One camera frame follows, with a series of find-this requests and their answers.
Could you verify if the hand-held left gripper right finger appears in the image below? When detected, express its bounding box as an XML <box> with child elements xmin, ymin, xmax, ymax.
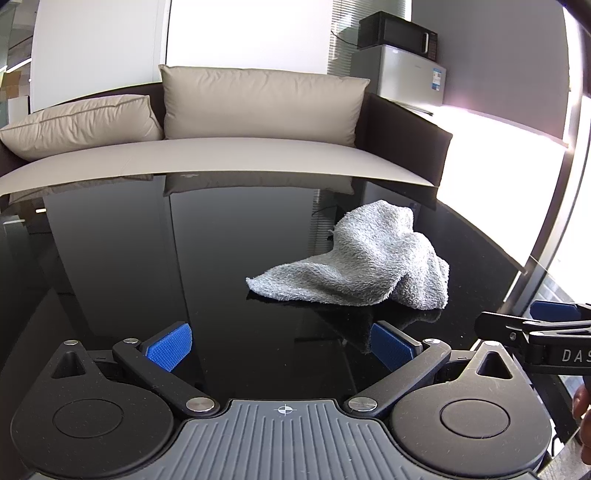
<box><xmin>344</xmin><ymin>322</ymin><xmax>526</xmax><ymax>420</ymax></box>

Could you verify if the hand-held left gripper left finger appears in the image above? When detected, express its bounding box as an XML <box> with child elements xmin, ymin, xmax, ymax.
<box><xmin>46</xmin><ymin>322</ymin><xmax>221</xmax><ymax>420</ymax></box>

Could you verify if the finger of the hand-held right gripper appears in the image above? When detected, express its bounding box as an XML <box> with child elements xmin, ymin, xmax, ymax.
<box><xmin>475</xmin><ymin>311</ymin><xmax>591</xmax><ymax>344</ymax></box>
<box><xmin>530</xmin><ymin>300</ymin><xmax>591</xmax><ymax>324</ymax></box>

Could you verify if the grey terry towel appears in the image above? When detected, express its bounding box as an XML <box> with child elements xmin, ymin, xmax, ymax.
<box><xmin>246</xmin><ymin>199</ymin><xmax>451</xmax><ymax>311</ymax></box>

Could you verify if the person's right hand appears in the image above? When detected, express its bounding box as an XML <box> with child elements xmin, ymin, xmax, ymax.
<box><xmin>571</xmin><ymin>382</ymin><xmax>591</xmax><ymax>464</ymax></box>

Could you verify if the metal window pole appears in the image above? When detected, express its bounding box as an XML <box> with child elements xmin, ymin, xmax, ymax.
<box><xmin>503</xmin><ymin>0</ymin><xmax>585</xmax><ymax>317</ymax></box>

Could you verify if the dark brown sofa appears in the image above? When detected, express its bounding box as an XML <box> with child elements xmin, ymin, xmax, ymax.
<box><xmin>0</xmin><ymin>83</ymin><xmax>454</xmax><ymax>213</ymax></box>

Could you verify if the small beige cushion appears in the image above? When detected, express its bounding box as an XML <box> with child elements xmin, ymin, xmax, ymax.
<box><xmin>0</xmin><ymin>95</ymin><xmax>164</xmax><ymax>162</ymax></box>

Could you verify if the large beige cushion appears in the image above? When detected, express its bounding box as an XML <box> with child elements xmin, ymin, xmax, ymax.
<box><xmin>158</xmin><ymin>64</ymin><xmax>371</xmax><ymax>148</ymax></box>

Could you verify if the grey roller shade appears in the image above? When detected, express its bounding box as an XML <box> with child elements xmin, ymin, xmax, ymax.
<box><xmin>411</xmin><ymin>0</ymin><xmax>573</xmax><ymax>148</ymax></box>

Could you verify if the silver refrigerator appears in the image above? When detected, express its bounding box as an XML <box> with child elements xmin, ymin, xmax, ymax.
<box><xmin>349</xmin><ymin>45</ymin><xmax>448</xmax><ymax>116</ymax></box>

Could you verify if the cardboard box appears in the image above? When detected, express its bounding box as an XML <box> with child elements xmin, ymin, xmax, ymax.
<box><xmin>2</xmin><ymin>71</ymin><xmax>29</xmax><ymax>99</ymax></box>

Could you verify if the black microwave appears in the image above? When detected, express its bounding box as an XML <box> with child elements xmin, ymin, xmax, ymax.
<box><xmin>358</xmin><ymin>11</ymin><xmax>439</xmax><ymax>61</ymax></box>

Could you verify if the grey window blind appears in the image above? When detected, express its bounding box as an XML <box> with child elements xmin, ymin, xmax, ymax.
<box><xmin>330</xmin><ymin>0</ymin><xmax>365</xmax><ymax>79</ymax></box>

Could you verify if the black power cable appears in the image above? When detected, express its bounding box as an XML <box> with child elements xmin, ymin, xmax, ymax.
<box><xmin>330</xmin><ymin>28</ymin><xmax>365</xmax><ymax>48</ymax></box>

